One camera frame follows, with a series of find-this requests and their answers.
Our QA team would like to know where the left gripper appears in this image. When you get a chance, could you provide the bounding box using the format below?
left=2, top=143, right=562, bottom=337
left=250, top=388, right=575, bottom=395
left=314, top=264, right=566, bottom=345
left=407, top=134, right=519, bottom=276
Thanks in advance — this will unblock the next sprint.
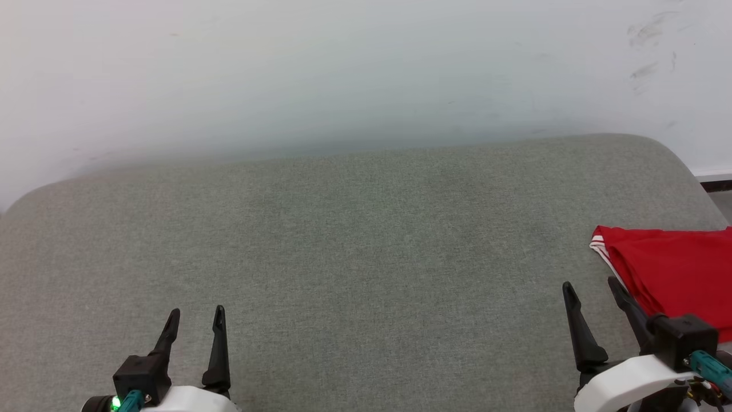
left=140, top=304, right=242, bottom=412

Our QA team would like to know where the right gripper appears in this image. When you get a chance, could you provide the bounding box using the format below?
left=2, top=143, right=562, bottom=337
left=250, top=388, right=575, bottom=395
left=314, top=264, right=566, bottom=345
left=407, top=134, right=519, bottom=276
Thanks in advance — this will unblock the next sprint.
left=562, top=276, right=703, bottom=412

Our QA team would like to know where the red and white shirt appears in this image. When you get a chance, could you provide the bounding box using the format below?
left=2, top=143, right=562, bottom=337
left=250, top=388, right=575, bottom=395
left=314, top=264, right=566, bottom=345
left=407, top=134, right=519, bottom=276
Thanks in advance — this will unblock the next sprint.
left=589, top=225, right=732, bottom=344

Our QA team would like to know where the grey fabric sofa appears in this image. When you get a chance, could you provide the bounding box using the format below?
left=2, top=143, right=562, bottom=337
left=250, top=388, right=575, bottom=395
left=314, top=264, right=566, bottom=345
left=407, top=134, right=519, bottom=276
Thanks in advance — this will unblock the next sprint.
left=0, top=133, right=732, bottom=412

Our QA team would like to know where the dark baseboard strip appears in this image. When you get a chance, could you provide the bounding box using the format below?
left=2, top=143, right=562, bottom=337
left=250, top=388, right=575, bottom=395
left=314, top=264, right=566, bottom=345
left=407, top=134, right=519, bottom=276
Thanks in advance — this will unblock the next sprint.
left=694, top=172, right=732, bottom=193

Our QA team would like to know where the teal left camera connector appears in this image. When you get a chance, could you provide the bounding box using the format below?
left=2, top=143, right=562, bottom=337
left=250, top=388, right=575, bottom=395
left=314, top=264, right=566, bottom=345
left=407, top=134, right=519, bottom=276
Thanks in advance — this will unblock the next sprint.
left=116, top=390, right=145, bottom=412

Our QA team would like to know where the teal camera connector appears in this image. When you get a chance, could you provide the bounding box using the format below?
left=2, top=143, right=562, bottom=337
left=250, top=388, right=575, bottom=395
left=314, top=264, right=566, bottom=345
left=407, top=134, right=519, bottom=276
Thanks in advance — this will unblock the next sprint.
left=116, top=390, right=145, bottom=412
left=686, top=351, right=732, bottom=398

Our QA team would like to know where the teal right camera connector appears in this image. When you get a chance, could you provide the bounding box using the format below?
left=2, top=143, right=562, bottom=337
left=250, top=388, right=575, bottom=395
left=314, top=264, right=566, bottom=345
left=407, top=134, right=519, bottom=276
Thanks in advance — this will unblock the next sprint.
left=686, top=351, right=732, bottom=398

